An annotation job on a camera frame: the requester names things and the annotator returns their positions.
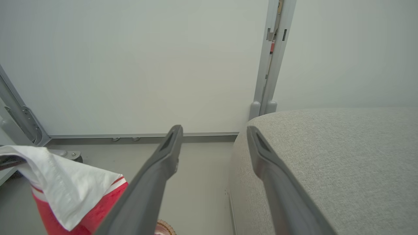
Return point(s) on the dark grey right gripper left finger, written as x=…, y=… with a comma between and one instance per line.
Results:
x=147, y=189

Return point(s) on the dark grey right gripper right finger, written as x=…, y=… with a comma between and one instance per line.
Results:
x=284, y=195

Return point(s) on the red garment with white stripe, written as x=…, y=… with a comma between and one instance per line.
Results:
x=107, y=205

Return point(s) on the white laundry basket brown rim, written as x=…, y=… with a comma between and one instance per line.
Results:
x=165, y=227

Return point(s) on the light grey fabric sofa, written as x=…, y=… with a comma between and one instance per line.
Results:
x=343, y=163

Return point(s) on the white cloth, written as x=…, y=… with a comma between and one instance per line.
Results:
x=65, y=186

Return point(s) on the grey support foot with caster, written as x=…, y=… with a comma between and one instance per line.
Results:
x=70, y=154

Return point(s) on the grey partition floor rail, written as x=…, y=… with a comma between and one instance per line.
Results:
x=98, y=137

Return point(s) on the grey double partition post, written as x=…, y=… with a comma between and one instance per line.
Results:
x=264, y=81

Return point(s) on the grey corner partition post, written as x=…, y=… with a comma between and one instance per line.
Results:
x=19, y=114

